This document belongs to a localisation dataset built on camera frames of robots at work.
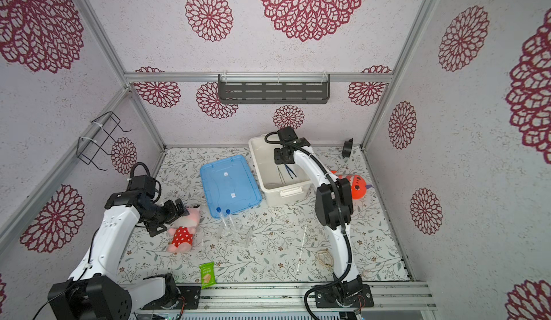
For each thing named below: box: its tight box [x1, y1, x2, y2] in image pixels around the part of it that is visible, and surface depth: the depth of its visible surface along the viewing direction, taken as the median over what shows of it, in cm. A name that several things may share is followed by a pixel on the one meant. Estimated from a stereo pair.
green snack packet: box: [198, 261, 217, 290], surface depth 79 cm
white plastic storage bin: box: [248, 135, 313, 206], surface depth 96 cm
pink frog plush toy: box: [166, 207, 201, 254], surface depth 84 cm
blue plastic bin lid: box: [200, 154, 262, 219], surface depth 105 cm
